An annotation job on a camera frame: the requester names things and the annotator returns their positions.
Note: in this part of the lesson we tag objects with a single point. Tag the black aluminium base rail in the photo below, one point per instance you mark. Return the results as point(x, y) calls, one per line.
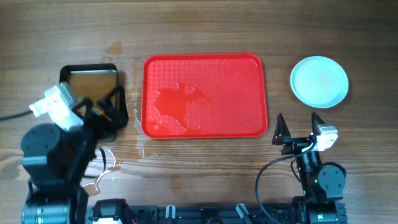
point(279, 212)

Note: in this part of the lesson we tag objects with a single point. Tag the black water-filled baking pan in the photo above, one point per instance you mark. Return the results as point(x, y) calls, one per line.
point(93, 81)

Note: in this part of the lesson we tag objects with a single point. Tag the orange green scrub sponge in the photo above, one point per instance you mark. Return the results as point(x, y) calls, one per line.
point(83, 111)

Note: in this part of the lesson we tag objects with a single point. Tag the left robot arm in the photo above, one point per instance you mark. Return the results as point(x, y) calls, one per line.
point(57, 154)

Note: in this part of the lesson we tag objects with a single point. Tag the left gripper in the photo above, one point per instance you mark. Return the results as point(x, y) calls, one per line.
point(120, 117)

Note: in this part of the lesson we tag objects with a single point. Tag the red plastic serving tray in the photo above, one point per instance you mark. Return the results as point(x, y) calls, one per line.
point(204, 96)

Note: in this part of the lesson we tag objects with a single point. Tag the light blue plate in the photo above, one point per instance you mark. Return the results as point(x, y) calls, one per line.
point(319, 82)

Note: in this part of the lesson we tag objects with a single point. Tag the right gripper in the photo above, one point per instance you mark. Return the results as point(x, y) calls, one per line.
point(283, 136)

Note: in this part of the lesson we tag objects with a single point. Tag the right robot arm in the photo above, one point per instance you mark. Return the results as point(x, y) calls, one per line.
point(322, 182)

